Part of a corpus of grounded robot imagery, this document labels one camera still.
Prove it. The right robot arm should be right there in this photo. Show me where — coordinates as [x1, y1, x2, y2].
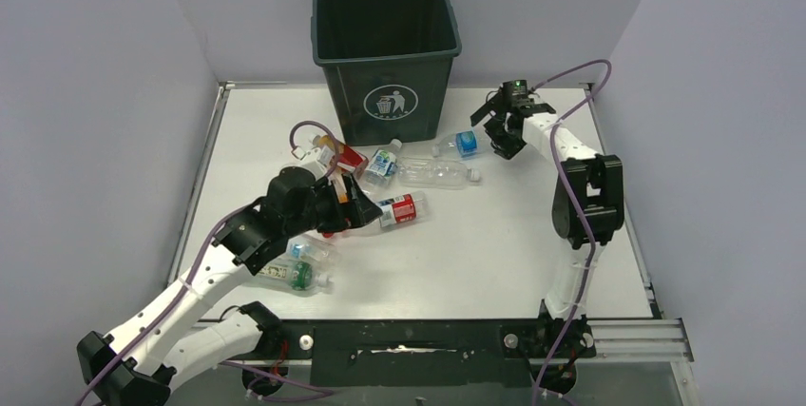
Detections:
[470, 80, 624, 356]

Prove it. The light blue label bottle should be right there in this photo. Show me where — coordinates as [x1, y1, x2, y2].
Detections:
[284, 235, 339, 264]

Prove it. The dark green trash bin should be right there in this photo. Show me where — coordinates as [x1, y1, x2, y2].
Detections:
[311, 0, 462, 146]

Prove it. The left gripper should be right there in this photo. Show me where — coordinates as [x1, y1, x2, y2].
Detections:
[285, 172, 381, 238]

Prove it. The blue label clear bottle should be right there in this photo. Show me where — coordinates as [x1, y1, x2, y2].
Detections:
[432, 128, 491, 160]

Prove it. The red white label bottle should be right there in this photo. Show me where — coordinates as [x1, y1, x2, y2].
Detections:
[354, 191, 430, 237]

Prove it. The aluminium front rail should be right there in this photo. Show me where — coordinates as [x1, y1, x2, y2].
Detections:
[128, 320, 694, 367]

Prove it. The orange drink bottle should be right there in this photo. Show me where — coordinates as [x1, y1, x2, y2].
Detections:
[329, 172, 349, 203]

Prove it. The red orange tea bottle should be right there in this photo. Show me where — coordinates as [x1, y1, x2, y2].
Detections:
[310, 135, 369, 179]

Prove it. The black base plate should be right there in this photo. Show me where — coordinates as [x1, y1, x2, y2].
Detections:
[237, 319, 597, 388]

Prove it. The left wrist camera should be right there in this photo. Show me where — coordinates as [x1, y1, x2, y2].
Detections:
[292, 146, 335, 175]

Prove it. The clear unlabeled bottle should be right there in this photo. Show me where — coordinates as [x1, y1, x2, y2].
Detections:
[396, 157, 482, 189]

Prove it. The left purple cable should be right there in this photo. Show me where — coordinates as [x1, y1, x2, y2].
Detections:
[75, 121, 344, 406]

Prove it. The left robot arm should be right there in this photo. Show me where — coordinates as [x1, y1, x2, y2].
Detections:
[77, 166, 383, 405]

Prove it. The green tea bottle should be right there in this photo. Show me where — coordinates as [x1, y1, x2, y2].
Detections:
[254, 259, 331, 292]

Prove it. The blue white label bottle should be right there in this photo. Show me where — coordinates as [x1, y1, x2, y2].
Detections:
[360, 139, 402, 195]

